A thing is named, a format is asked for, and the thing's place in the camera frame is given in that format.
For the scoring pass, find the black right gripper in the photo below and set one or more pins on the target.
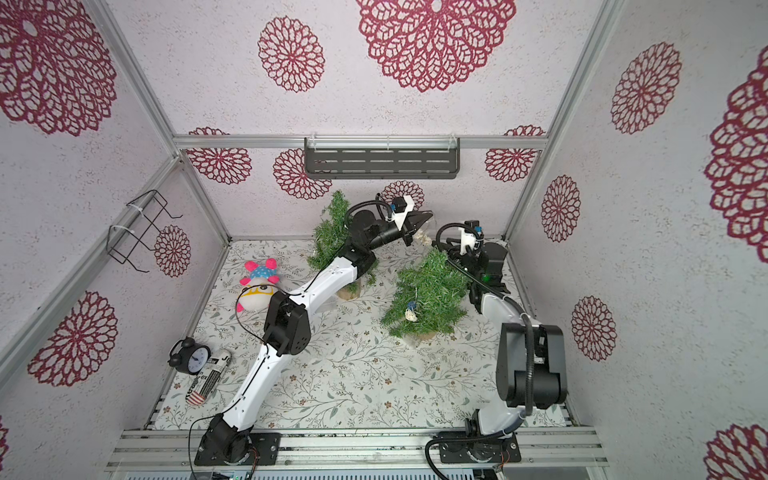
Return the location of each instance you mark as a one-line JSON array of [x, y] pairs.
[[480, 264]]

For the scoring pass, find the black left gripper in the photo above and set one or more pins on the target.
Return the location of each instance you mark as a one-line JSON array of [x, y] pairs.
[[409, 227]]

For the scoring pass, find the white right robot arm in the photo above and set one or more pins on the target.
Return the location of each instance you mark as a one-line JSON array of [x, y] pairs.
[[530, 370]]

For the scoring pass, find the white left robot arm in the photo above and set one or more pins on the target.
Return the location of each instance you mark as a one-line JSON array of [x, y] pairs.
[[287, 328]]

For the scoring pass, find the left small green christmas tree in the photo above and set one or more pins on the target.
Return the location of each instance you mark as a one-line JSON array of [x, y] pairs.
[[329, 237]]

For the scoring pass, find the small green christmas tree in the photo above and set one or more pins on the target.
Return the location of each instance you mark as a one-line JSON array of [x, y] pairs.
[[437, 288], [329, 237]]

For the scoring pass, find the right small green christmas tree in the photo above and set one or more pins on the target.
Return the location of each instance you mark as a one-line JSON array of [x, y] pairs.
[[437, 288]]

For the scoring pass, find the white pink plush toy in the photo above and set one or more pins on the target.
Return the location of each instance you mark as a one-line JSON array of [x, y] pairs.
[[258, 285]]

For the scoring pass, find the black alarm clock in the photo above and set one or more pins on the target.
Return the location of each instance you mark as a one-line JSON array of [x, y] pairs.
[[187, 356]]

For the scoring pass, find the grey wall shelf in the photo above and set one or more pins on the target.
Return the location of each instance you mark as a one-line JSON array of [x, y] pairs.
[[368, 159]]

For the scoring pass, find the black wire wall rack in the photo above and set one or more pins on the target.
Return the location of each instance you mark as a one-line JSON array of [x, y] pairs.
[[122, 240]]

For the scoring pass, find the metal base rail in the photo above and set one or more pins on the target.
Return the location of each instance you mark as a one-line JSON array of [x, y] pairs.
[[356, 450]]

